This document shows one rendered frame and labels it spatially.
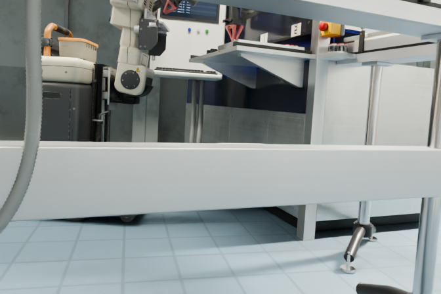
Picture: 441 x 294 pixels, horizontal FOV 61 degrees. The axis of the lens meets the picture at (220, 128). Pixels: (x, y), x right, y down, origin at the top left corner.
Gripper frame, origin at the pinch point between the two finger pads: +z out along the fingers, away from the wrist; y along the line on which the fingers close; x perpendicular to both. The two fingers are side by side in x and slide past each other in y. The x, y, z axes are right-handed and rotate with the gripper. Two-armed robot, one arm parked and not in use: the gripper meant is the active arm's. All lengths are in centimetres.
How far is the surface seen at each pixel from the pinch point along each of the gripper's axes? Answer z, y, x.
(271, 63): 11.9, 8.9, -17.0
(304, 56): 9.0, 19.0, -28.3
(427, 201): 53, -14, -101
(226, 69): 12.6, 19.5, 31.8
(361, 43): 4, 30, -50
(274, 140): 52, 30, 1
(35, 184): 40, -103, -82
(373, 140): 46, 33, -56
